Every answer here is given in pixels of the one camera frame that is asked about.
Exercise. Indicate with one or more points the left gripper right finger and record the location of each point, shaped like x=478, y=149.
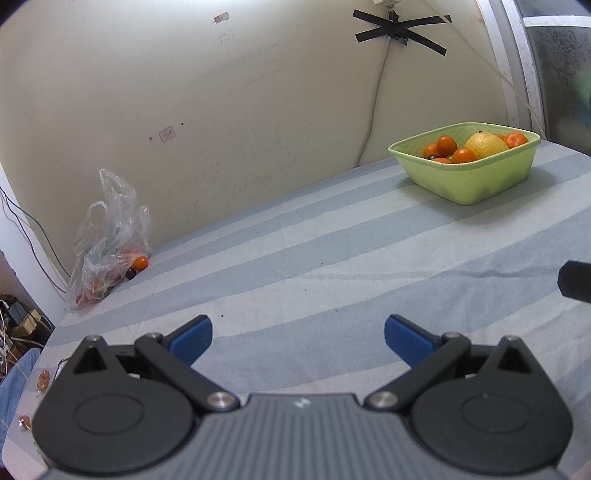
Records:
x=485, y=409

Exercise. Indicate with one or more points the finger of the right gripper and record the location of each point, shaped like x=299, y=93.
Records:
x=574, y=281

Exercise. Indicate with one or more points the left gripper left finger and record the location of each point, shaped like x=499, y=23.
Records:
x=120, y=409

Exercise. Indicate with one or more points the orange mandarin front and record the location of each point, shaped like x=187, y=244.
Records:
x=515, y=139

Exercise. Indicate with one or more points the dark tomato by bag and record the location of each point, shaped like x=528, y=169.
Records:
x=130, y=273

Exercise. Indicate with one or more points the orange tomato by bag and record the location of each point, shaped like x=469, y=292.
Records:
x=140, y=263

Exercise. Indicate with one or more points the green plastic basket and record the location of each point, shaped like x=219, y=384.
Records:
x=467, y=183

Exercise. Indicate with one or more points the large yellow lemon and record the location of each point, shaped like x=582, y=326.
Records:
x=485, y=144

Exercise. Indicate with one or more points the clear plastic bag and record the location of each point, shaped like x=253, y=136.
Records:
x=113, y=234

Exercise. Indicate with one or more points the orange cherry tomato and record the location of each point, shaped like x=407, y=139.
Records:
x=446, y=146

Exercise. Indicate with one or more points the striped blue white tablecloth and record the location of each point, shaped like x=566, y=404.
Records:
x=298, y=294

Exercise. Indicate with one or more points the black tape cross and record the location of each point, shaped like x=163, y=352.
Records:
x=401, y=31

